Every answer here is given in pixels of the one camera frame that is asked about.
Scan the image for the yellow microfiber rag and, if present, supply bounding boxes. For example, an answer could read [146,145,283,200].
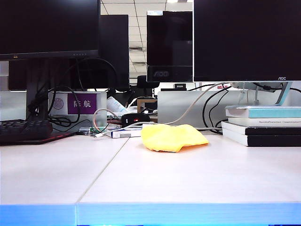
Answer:
[140,124,209,153]

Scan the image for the black device red light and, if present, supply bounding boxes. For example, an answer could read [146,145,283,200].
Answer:
[121,113,151,125]

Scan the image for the grey desk partition panel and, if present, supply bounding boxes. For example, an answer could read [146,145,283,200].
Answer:
[157,90,240,129]

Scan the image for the black office chair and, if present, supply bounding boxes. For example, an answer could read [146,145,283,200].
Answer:
[137,75,160,97]

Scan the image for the white and blue box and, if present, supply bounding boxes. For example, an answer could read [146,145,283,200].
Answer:
[110,128,144,139]

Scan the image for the white printed package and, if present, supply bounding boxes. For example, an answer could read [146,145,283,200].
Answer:
[107,96,129,114]

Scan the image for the acrylic sign purple label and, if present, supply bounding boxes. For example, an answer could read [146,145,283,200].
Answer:
[48,91,108,116]

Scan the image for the plain black monitor back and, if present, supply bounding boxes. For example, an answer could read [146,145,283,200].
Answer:
[98,14,130,90]

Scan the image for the black aoc monitor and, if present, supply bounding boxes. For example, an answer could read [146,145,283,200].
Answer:
[193,0,301,82]
[146,10,194,83]

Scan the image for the black desk mat red edge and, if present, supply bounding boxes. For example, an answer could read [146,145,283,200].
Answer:
[0,131,76,145]

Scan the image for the white spine book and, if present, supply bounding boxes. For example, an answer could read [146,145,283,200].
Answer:
[227,117,301,128]

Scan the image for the dark grey monitor stand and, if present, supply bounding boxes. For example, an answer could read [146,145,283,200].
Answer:
[26,58,51,123]

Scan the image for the teal spine book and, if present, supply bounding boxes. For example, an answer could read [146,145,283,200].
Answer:
[225,105,301,119]

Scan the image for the black book white pages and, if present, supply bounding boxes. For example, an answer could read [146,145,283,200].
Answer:
[222,128,301,147]
[222,121,301,136]

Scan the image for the right black AOC monitor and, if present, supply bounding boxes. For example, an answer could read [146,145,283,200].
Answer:
[193,0,301,82]

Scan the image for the black keyboard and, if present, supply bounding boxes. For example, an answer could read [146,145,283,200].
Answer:
[0,119,54,142]

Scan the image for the silver monitor stand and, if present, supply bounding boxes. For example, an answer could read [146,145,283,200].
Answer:
[231,81,294,106]

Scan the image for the black monitor gold logo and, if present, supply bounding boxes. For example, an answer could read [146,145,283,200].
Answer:
[0,0,101,61]

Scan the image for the frosted desk partition panel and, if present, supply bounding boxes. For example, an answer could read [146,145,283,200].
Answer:
[0,90,28,121]

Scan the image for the wooden frame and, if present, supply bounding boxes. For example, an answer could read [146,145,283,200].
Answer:
[137,98,158,113]

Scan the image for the long beige cable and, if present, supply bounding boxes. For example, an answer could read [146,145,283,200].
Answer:
[93,82,228,139]

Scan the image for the thin black cable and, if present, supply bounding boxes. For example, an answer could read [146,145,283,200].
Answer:
[209,89,230,135]
[202,86,232,132]

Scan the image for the black arched cable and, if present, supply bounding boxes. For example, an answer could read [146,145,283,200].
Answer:
[77,57,118,92]

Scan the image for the pinkish looped cable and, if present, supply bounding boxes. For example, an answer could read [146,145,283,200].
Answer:
[93,108,118,133]

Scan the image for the grey cable with ferrite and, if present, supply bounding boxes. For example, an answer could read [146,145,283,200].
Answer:
[195,126,223,133]

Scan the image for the black looped cable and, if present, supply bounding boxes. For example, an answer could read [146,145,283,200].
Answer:
[48,86,82,124]

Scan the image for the black stand cable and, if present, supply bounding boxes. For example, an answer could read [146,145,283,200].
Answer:
[253,82,301,93]

